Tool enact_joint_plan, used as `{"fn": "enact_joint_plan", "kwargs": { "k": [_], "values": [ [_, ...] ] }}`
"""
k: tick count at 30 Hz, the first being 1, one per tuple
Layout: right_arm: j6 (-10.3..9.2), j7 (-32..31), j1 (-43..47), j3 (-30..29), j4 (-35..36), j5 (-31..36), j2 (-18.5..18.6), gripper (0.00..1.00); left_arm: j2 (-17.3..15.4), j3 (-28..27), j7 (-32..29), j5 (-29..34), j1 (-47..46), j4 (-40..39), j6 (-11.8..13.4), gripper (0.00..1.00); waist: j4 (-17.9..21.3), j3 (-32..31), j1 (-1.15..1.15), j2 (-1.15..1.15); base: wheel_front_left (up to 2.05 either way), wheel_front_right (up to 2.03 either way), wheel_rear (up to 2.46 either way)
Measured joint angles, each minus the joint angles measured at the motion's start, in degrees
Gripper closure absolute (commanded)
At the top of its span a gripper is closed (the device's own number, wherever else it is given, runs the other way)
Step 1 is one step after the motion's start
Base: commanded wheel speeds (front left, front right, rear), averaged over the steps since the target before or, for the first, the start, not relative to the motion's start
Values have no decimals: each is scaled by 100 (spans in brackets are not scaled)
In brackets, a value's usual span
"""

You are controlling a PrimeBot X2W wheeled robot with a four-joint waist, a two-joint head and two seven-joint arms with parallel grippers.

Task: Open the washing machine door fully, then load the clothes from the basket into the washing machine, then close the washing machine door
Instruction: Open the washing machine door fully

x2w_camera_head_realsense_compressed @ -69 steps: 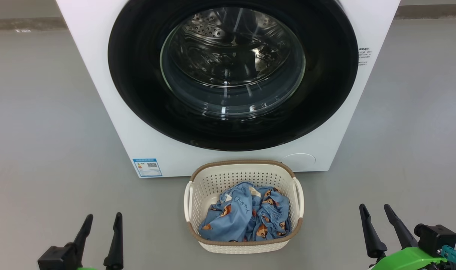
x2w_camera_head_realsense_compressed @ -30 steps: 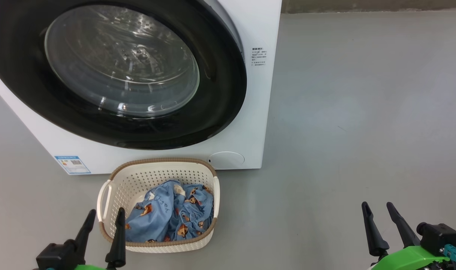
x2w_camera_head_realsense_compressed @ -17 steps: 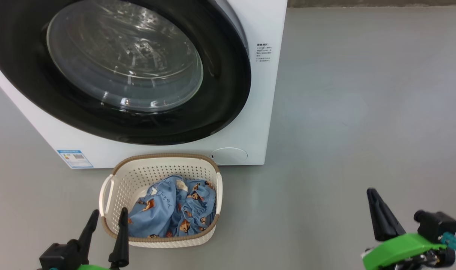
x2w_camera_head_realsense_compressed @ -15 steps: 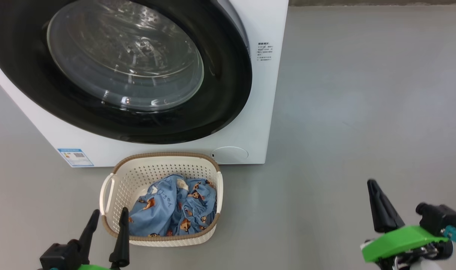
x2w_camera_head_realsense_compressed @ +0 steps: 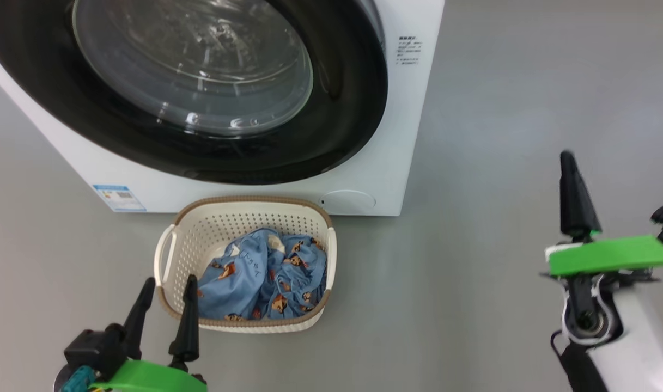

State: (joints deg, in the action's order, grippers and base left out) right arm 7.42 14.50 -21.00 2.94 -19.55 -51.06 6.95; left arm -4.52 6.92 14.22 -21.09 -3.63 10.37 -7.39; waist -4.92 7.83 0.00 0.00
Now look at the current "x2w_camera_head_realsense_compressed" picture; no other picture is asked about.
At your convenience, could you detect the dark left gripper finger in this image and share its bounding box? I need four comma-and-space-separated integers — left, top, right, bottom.
168, 274, 200, 372
120, 277, 156, 361

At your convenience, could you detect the teal left camera connector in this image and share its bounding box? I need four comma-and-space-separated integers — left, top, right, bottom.
59, 366, 96, 392

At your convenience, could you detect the round white filter cover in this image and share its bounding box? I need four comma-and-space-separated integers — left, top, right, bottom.
320, 189, 376, 215

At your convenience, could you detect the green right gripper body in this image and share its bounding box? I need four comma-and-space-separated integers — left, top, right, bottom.
546, 235, 663, 277

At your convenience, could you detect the white front-load washing machine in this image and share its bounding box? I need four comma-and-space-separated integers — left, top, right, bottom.
0, 0, 446, 217

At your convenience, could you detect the black rimmed glass washer door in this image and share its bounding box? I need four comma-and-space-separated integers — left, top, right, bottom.
0, 0, 389, 186

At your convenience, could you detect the blue energy label sticker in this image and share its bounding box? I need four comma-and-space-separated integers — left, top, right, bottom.
92, 185, 147, 212

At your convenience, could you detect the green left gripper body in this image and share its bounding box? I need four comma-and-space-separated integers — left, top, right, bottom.
89, 358, 208, 392

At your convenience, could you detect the cream perforated laundry basket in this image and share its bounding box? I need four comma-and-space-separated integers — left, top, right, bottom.
154, 195, 338, 334

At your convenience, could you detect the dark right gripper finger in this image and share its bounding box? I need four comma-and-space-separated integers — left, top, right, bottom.
559, 151, 602, 241

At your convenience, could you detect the printed text warning label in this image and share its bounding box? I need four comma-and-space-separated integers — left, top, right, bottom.
397, 36, 421, 66

